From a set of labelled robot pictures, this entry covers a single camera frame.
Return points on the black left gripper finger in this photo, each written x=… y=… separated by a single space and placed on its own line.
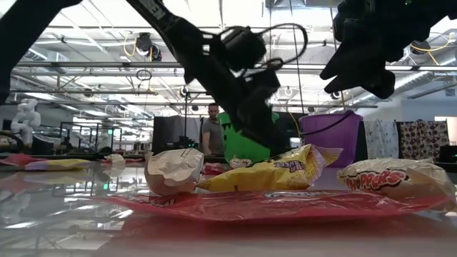
x=255 y=121
x=274 y=125

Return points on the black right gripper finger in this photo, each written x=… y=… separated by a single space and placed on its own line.
x=353 y=82
x=348 y=60

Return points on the yellow candy packet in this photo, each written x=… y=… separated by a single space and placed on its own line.
x=57 y=164
x=271 y=175

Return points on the red Twizzlers candy packet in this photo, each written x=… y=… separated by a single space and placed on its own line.
x=134 y=160
x=18 y=159
x=267 y=207
x=214 y=168

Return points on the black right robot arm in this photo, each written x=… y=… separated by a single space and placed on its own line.
x=441 y=9

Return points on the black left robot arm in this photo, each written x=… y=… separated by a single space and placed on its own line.
x=178 y=32

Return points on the green halloween bucket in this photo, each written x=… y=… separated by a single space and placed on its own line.
x=239 y=148

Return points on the purple halloween bucket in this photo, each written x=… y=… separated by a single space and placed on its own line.
x=339 y=135

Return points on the person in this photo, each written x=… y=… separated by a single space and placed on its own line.
x=214 y=135

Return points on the white patterned cloth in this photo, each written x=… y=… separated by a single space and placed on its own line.
x=380 y=139

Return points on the brown patterned cloth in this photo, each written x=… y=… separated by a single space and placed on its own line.
x=423 y=139

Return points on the black partition panel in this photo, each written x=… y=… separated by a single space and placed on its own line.
x=162 y=132

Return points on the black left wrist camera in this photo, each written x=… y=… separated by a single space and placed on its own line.
x=242 y=46

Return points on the silver ventilation duct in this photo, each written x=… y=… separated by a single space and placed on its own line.
x=46 y=57
x=417 y=80

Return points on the black metal frame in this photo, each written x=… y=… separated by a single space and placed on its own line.
x=185 y=114

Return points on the long ceiling light rail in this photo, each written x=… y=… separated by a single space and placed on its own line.
x=89 y=64

